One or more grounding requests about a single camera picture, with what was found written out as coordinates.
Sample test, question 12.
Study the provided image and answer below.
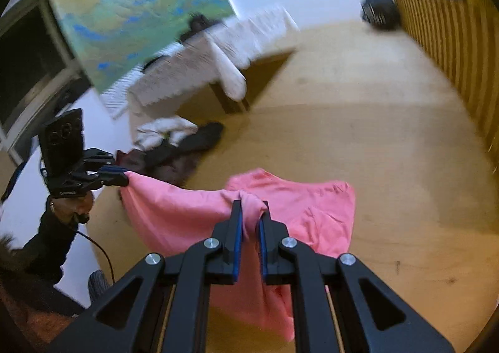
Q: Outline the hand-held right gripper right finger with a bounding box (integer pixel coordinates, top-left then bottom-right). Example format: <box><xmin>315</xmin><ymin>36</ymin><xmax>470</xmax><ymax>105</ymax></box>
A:
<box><xmin>257</xmin><ymin>212</ymin><xmax>456</xmax><ymax>353</ymax></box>

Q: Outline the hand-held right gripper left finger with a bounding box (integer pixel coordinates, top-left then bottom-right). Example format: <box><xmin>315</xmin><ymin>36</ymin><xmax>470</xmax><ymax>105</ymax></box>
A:
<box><xmin>46</xmin><ymin>199</ymin><xmax>244</xmax><ymax>353</ymax></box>

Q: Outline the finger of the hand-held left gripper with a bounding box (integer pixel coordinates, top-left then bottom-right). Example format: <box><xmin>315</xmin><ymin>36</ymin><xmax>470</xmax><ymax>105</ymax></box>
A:
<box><xmin>80</xmin><ymin>147</ymin><xmax>116</xmax><ymax>171</ymax></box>
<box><xmin>78</xmin><ymin>166</ymin><xmax>130</xmax><ymax>187</ymax></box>

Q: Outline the pink t-shirt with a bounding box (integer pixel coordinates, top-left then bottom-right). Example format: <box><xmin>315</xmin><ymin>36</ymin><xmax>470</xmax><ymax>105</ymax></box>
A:
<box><xmin>119</xmin><ymin>168</ymin><xmax>357</xmax><ymax>342</ymax></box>

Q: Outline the person's left forearm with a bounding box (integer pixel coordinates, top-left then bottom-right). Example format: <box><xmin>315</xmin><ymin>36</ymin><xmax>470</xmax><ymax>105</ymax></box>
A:
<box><xmin>21</xmin><ymin>209</ymin><xmax>79</xmax><ymax>284</ymax></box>

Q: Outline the dark clothes pile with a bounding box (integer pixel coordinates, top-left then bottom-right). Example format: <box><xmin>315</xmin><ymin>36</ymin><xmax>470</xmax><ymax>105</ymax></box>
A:
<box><xmin>116</xmin><ymin>121</ymin><xmax>225</xmax><ymax>187</ymax></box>

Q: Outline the person's left hand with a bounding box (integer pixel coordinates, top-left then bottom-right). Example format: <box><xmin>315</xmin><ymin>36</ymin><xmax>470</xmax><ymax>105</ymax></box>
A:
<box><xmin>47</xmin><ymin>190</ymin><xmax>95</xmax><ymax>225</ymax></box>

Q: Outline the white striped cloth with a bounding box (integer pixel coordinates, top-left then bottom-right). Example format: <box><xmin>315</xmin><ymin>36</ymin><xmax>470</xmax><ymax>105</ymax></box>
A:
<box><xmin>99</xmin><ymin>65</ymin><xmax>146</xmax><ymax>120</ymax></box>

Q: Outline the white garment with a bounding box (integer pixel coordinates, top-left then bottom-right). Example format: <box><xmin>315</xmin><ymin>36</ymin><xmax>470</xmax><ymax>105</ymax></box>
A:
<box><xmin>134</xmin><ymin>116</ymin><xmax>199</xmax><ymax>153</ymax></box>

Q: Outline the dark window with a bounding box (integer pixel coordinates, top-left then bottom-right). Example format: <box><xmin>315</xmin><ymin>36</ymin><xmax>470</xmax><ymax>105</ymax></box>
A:
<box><xmin>0</xmin><ymin>0</ymin><xmax>91</xmax><ymax>156</ymax></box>

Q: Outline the grey fuzzy cloth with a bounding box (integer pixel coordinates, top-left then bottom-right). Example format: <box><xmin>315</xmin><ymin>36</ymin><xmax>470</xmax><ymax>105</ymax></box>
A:
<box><xmin>88</xmin><ymin>269</ymin><xmax>112</xmax><ymax>304</ymax></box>

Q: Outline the green and blue painting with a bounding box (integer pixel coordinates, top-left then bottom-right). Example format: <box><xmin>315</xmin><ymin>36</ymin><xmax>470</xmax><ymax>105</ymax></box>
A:
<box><xmin>41</xmin><ymin>0</ymin><xmax>235</xmax><ymax>95</ymax></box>

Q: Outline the brown furry cloth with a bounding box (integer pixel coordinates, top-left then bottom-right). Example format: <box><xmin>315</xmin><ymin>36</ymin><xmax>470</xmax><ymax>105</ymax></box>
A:
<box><xmin>0</xmin><ymin>234</ymin><xmax>80</xmax><ymax>343</ymax></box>

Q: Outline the small black object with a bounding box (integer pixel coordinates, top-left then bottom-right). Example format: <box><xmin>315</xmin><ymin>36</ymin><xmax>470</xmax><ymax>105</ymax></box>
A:
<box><xmin>179</xmin><ymin>12</ymin><xmax>225</xmax><ymax>42</ymax></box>

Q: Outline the black bag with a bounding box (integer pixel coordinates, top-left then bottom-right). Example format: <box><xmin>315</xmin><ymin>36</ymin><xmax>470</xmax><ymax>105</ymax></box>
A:
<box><xmin>361</xmin><ymin>0</ymin><xmax>402</xmax><ymax>31</ymax></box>

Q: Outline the wooden slatted railing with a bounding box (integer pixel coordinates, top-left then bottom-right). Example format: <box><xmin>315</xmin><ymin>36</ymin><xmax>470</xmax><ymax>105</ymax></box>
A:
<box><xmin>392</xmin><ymin>0</ymin><xmax>499</xmax><ymax>152</ymax></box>

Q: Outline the black cable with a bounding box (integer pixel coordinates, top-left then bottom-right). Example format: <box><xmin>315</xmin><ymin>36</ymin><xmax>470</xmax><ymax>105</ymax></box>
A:
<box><xmin>76</xmin><ymin>228</ymin><xmax>116</xmax><ymax>286</ymax></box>

